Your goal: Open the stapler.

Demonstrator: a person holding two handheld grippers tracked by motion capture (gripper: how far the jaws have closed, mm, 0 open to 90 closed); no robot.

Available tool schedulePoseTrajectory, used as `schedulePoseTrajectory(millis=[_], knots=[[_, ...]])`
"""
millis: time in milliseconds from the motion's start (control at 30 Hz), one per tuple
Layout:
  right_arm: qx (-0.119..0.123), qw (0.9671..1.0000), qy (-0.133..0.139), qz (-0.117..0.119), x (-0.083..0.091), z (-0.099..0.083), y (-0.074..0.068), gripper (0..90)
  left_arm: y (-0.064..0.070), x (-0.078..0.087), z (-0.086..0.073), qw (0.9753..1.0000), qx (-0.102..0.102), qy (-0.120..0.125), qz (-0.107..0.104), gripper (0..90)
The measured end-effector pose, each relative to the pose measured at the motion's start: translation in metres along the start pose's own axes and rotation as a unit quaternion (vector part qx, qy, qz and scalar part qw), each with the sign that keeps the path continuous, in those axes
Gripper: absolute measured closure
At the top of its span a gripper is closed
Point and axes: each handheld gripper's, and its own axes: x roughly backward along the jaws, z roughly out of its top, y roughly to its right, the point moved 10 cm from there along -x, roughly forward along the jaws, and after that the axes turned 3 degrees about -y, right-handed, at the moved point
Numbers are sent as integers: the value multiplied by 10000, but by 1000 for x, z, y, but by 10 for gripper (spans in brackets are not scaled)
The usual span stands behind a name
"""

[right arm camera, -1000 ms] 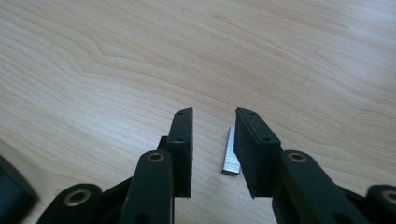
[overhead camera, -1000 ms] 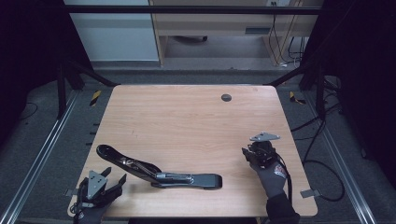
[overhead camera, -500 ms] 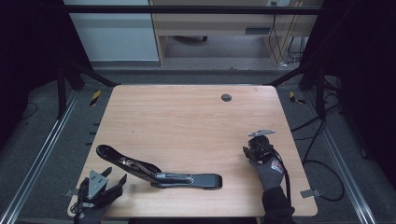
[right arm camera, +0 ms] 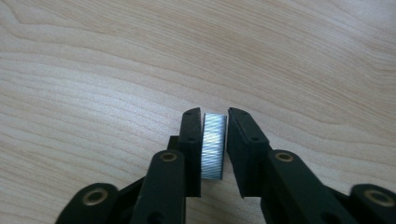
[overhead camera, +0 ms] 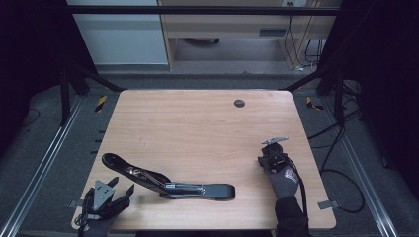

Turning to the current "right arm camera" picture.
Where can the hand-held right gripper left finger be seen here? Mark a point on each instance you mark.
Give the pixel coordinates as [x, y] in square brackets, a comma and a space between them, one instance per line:
[192, 149]

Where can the silver staple strip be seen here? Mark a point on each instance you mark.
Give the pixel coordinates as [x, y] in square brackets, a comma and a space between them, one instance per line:
[214, 146]

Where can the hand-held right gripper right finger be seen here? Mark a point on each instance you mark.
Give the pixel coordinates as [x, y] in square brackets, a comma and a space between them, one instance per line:
[247, 155]

